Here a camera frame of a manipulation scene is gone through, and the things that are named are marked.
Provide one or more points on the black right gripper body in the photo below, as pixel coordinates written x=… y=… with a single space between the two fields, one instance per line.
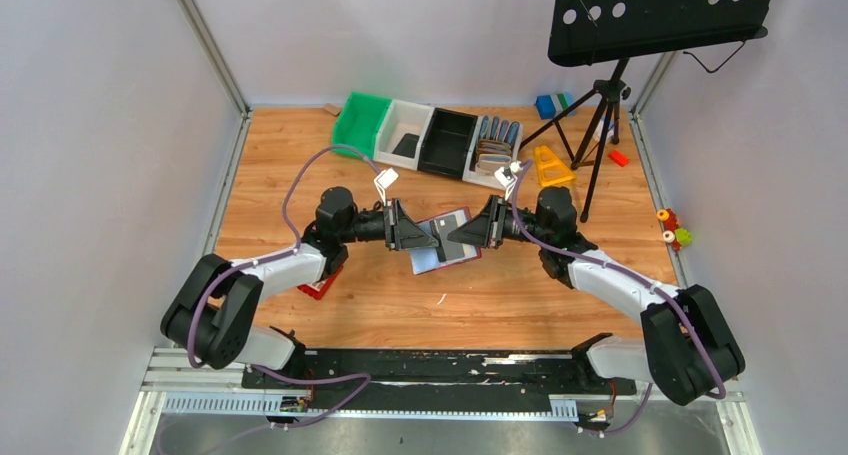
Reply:
x=505 y=217

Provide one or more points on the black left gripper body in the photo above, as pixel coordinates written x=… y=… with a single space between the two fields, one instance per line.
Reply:
x=390 y=230

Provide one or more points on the red leather card holder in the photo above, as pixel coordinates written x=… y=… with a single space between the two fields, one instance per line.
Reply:
x=447 y=253

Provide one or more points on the black credit card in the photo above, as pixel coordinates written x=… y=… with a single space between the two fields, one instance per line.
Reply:
x=407 y=146

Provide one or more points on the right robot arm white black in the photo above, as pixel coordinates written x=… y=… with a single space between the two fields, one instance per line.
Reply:
x=686 y=348

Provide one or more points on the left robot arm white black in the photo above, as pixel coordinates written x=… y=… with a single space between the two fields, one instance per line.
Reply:
x=212 y=314

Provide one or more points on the white bin with tools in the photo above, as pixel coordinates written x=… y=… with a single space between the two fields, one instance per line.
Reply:
x=495 y=143

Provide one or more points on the yellow triangular toy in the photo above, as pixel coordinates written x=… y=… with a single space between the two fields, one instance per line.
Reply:
x=550 y=169

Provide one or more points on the black plastic bin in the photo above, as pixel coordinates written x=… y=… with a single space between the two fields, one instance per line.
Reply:
x=446 y=143

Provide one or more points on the red plastic tray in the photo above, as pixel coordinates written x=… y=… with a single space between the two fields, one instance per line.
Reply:
x=317 y=290

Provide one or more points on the white plastic bin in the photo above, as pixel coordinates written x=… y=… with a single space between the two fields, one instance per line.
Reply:
x=402 y=117

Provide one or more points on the green plastic bin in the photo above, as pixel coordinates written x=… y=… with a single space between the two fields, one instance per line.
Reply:
x=359 y=122

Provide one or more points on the blue green block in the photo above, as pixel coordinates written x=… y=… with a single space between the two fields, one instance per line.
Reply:
x=548 y=106

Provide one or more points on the small red block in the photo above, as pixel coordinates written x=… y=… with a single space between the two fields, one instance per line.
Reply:
x=619 y=158

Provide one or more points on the colourful toy car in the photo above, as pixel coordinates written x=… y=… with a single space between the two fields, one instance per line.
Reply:
x=673 y=233

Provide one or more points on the black music stand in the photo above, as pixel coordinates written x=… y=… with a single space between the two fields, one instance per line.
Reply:
x=586 y=32

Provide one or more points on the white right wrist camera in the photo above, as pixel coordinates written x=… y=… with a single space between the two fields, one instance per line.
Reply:
x=507 y=176

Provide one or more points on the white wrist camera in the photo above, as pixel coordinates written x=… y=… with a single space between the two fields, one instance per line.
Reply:
x=507 y=176
x=382 y=181

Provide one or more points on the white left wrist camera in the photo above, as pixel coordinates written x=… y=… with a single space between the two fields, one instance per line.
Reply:
x=382 y=181

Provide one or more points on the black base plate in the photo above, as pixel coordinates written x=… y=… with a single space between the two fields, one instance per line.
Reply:
x=552 y=371

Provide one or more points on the aluminium frame rail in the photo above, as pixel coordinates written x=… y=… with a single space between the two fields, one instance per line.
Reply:
x=171 y=386

